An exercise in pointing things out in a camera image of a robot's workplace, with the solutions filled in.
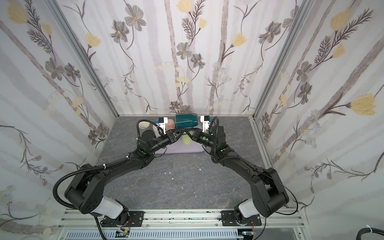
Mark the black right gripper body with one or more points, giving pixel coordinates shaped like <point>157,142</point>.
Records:
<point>196,134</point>

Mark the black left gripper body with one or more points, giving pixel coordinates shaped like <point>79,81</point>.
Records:
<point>172,137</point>

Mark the dark green ceramic mug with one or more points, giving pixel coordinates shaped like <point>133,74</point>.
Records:
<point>186,120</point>

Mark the grey ceramic mug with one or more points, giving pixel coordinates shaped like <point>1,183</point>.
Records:
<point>143,126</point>

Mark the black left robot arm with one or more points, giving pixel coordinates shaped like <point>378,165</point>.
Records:
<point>86,191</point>

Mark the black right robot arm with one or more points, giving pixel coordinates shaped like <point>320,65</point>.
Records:
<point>268,193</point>

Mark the light green ceramic mug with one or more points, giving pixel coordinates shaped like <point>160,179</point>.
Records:
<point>186,140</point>

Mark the pink ceramic mug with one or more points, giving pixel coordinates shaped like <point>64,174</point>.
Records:
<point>170,125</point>

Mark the white ceramic mug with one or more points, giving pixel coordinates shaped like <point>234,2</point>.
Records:
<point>156,131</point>

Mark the lilac plastic tray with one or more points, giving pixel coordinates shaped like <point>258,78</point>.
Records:
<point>180,148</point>

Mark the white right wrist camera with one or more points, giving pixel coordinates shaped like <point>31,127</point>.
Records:
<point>206,122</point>

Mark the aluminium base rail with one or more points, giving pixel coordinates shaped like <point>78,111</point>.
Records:
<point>208,224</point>

